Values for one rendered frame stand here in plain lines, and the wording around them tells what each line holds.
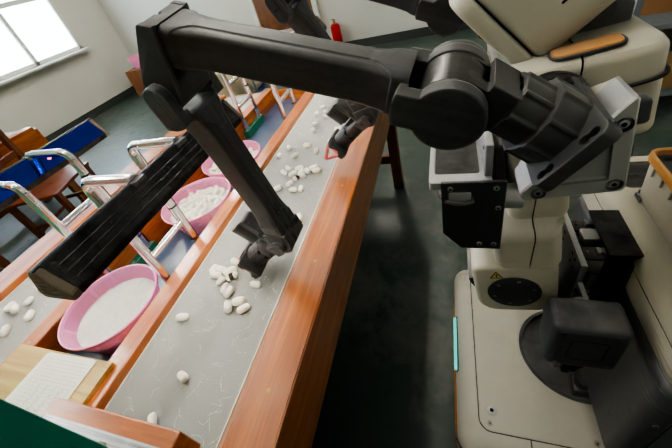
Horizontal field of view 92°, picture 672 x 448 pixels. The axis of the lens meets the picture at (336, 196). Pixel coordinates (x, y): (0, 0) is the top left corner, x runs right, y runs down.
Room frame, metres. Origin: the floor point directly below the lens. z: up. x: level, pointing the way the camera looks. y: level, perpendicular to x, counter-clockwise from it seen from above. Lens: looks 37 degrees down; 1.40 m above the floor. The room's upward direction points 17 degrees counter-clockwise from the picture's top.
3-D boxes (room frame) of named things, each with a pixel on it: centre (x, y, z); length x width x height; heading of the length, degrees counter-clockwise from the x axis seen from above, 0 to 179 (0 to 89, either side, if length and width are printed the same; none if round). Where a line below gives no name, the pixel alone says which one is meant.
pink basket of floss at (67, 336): (0.66, 0.69, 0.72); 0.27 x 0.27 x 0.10
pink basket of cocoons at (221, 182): (1.06, 0.50, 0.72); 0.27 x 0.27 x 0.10
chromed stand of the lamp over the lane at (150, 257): (0.74, 0.43, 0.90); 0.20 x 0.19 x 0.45; 155
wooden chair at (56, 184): (2.43, 2.09, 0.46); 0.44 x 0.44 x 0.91; 85
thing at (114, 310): (0.66, 0.69, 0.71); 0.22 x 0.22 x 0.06
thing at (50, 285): (0.70, 0.36, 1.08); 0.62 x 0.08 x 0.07; 155
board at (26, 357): (0.46, 0.78, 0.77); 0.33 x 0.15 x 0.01; 65
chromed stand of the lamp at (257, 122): (1.79, 0.39, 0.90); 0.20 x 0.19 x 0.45; 155
